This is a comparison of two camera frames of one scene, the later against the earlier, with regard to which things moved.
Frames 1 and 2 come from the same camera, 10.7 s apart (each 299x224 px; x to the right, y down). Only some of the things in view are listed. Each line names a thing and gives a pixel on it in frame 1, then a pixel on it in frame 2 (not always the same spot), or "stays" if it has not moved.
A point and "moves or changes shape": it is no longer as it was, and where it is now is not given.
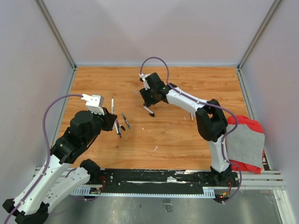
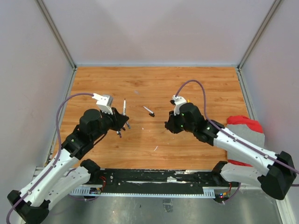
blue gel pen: x=126 y=121 stays
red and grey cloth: x=245 y=144 stays
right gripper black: x=148 y=101 to x=171 y=124
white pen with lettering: x=112 y=106 moves or changes shape
